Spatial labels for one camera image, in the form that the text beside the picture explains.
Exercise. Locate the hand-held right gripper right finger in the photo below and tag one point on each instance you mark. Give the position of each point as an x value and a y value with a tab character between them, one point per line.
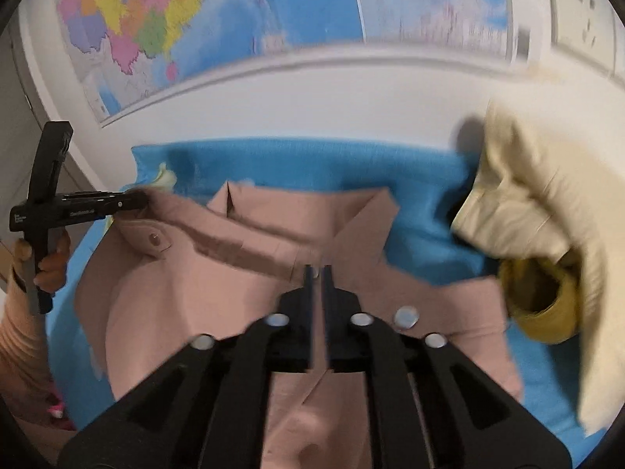
328	298

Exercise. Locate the white wall socket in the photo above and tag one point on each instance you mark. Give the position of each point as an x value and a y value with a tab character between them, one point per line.
583	14

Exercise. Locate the blue floral bedsheet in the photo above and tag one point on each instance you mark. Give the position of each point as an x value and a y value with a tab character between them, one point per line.
429	195

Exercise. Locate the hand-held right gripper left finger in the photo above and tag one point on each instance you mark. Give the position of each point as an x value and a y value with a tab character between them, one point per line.
308	298

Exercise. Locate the cream garment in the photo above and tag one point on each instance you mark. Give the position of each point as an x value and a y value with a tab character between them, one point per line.
537	195

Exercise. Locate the person's left forearm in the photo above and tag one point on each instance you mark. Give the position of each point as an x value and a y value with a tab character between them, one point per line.
19	342

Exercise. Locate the colourful wall map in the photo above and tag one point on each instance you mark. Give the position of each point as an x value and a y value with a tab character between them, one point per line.
302	0

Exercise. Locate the mustard yellow garment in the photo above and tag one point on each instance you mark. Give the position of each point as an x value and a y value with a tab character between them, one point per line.
547	322

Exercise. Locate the person's left hand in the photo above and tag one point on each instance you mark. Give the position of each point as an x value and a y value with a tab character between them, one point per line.
56	268

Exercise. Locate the pink coat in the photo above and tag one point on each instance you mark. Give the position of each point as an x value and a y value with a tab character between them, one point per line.
195	283

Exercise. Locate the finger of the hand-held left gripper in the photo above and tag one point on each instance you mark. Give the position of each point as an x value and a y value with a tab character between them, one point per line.
128	201

